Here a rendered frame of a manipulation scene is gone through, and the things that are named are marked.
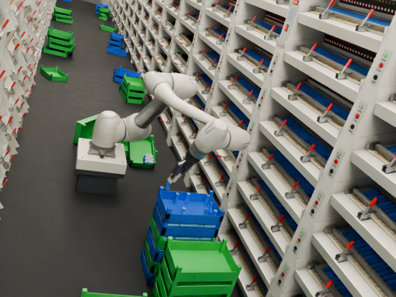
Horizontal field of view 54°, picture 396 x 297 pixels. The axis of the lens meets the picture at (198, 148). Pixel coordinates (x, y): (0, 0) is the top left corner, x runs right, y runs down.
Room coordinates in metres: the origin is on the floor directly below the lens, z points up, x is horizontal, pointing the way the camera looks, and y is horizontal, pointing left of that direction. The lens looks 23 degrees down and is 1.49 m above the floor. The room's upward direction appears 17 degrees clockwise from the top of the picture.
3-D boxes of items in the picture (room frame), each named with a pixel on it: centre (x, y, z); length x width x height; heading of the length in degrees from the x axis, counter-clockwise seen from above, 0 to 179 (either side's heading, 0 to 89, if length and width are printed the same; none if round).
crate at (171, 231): (1.71, -0.05, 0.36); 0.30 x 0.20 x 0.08; 114
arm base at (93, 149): (2.32, 0.61, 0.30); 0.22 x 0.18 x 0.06; 18
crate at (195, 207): (1.71, -0.05, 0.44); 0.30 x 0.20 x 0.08; 114
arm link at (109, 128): (2.34, 0.61, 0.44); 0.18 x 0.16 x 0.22; 131
